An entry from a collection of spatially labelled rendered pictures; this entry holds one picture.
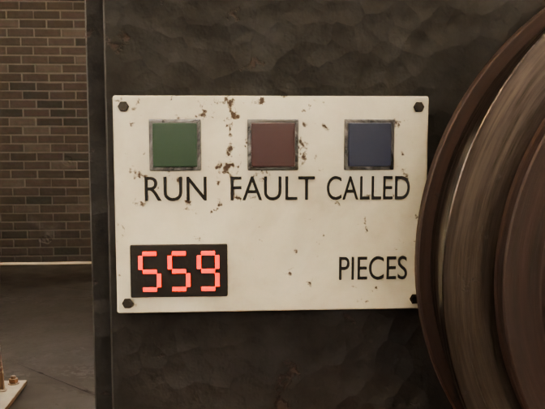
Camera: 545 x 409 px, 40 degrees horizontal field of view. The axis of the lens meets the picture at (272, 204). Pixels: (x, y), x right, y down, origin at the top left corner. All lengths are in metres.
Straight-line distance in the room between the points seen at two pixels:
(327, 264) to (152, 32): 0.24
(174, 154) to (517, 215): 0.27
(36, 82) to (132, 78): 6.14
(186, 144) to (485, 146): 0.24
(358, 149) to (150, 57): 0.19
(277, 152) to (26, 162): 6.23
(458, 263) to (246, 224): 0.19
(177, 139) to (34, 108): 6.18
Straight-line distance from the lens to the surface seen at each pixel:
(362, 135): 0.62
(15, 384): 3.73
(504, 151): 0.52
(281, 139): 0.61
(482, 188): 0.52
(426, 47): 0.66
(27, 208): 6.84
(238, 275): 0.63
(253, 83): 0.64
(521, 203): 0.51
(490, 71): 0.58
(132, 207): 0.63
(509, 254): 0.51
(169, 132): 0.61
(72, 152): 6.72
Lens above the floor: 1.22
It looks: 6 degrees down
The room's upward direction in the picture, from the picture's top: straight up
